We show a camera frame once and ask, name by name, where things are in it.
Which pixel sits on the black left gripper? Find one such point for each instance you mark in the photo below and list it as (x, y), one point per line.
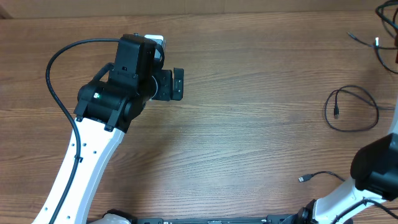
(165, 93)

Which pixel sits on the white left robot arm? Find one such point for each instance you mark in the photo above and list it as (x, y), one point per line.
(105, 108)

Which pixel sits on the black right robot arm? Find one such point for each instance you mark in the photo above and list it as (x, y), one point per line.
(373, 181)

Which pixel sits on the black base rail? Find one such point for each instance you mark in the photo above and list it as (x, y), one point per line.
(114, 216)

